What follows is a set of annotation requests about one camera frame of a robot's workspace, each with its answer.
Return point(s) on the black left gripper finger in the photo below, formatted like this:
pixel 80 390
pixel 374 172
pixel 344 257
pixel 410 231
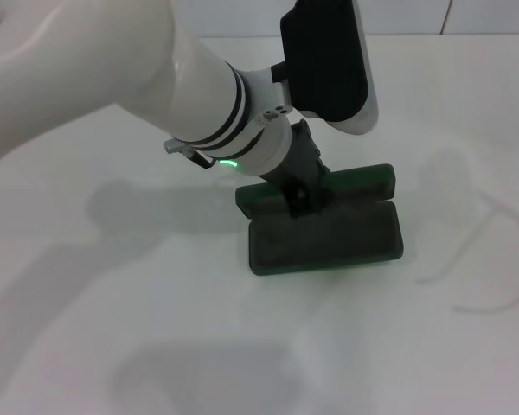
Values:
pixel 318 201
pixel 296 203

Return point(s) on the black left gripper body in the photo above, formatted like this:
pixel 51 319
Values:
pixel 300 155

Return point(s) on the green glasses case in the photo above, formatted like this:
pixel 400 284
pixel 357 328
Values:
pixel 328 242

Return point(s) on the clear white glasses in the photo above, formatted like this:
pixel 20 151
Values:
pixel 480 235

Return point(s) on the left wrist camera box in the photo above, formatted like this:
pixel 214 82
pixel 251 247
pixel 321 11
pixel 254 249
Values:
pixel 328 65

